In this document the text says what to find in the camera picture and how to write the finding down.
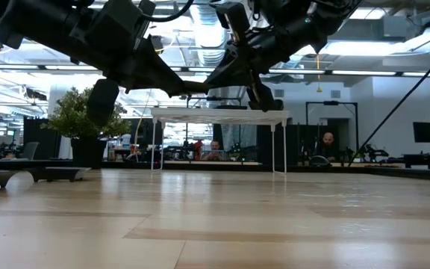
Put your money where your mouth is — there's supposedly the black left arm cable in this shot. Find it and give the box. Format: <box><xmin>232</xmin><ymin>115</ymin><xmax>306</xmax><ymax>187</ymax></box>
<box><xmin>140</xmin><ymin>0</ymin><xmax>196</xmax><ymax>22</ymax></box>

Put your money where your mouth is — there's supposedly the black ceiling device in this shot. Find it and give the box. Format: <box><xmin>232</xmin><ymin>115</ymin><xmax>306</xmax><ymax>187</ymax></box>
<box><xmin>149</xmin><ymin>34</ymin><xmax>166</xmax><ymax>55</ymax></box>

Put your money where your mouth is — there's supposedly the black station frame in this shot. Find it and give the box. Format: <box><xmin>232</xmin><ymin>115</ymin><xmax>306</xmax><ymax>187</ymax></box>
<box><xmin>305</xmin><ymin>99</ymin><xmax>359</xmax><ymax>158</ymax></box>

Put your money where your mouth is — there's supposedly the person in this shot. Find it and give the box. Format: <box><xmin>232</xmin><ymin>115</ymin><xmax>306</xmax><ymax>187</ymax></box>
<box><xmin>316</xmin><ymin>131</ymin><xmax>340</xmax><ymax>160</ymax></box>
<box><xmin>203</xmin><ymin>140</ymin><xmax>226</xmax><ymax>161</ymax></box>

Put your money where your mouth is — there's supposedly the black wavy square mini plate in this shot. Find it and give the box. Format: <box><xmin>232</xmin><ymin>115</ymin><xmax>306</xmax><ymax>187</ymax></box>
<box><xmin>247</xmin><ymin>99</ymin><xmax>285</xmax><ymax>111</ymax></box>

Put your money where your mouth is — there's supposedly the silver ventilation duct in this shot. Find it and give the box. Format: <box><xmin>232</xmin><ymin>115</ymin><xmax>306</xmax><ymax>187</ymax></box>
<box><xmin>189</xmin><ymin>3</ymin><xmax>231</xmax><ymax>99</ymax></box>

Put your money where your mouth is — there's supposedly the black partition panel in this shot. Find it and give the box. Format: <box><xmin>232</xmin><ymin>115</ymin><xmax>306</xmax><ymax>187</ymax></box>
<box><xmin>23</xmin><ymin>117</ymin><xmax>62</xmax><ymax>160</ymax></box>
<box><xmin>255</xmin><ymin>123</ymin><xmax>308</xmax><ymax>165</ymax></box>

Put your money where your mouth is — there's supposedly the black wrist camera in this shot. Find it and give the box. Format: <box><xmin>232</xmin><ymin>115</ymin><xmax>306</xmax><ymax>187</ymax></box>
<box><xmin>214</xmin><ymin>1</ymin><xmax>252</xmax><ymax>42</ymax></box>
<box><xmin>95</xmin><ymin>0</ymin><xmax>156</xmax><ymax>42</ymax></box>

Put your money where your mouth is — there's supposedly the black table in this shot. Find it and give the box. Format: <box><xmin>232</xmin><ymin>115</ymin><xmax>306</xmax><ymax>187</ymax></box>
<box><xmin>403</xmin><ymin>153</ymin><xmax>430</xmax><ymax>170</ymax></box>

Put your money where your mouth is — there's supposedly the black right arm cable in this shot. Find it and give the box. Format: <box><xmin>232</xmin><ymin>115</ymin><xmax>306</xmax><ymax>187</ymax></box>
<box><xmin>347</xmin><ymin>35</ymin><xmax>430</xmax><ymax>168</ymax></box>

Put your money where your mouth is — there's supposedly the grey chair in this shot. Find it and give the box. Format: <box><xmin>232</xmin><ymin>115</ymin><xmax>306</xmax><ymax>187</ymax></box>
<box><xmin>19</xmin><ymin>140</ymin><xmax>40</xmax><ymax>161</ymax></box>

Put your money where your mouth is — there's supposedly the yellow hanging cord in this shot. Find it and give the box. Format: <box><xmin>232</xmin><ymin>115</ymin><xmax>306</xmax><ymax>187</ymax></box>
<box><xmin>314</xmin><ymin>55</ymin><xmax>323</xmax><ymax>93</ymax></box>

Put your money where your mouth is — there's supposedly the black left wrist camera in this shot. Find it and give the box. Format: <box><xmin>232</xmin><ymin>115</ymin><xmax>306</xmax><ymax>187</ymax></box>
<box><xmin>95</xmin><ymin>0</ymin><xmax>156</xmax><ymax>42</ymax></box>

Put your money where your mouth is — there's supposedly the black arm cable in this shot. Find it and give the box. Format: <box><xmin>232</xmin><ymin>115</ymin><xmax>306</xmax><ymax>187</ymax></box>
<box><xmin>347</xmin><ymin>35</ymin><xmax>430</xmax><ymax>168</ymax></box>
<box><xmin>140</xmin><ymin>0</ymin><xmax>196</xmax><ymax>22</ymax></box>

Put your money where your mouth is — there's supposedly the green potted plant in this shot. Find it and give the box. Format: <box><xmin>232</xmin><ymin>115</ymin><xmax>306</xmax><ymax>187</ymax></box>
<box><xmin>41</xmin><ymin>86</ymin><xmax>132</xmax><ymax>169</ymax></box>

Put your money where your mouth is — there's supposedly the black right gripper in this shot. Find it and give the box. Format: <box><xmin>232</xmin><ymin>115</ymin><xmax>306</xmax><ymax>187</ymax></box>
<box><xmin>204</xmin><ymin>18</ymin><xmax>319</xmax><ymax>112</ymax></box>

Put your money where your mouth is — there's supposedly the white lattice shelf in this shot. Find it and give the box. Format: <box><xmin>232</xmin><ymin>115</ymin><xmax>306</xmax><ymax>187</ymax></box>
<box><xmin>150</xmin><ymin>107</ymin><xmax>290</xmax><ymax>175</ymax></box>

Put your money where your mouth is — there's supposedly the black monitor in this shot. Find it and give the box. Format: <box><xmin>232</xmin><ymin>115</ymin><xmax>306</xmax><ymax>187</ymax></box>
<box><xmin>412</xmin><ymin>121</ymin><xmax>430</xmax><ymax>144</ymax></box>

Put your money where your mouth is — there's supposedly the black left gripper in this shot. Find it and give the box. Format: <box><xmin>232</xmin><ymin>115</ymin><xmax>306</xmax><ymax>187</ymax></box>
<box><xmin>71</xmin><ymin>37</ymin><xmax>187</xmax><ymax>127</ymax></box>

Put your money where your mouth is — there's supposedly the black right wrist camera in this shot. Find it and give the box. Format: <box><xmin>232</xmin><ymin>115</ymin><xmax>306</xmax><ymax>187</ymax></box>
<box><xmin>214</xmin><ymin>1</ymin><xmax>252</xmax><ymax>42</ymax></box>

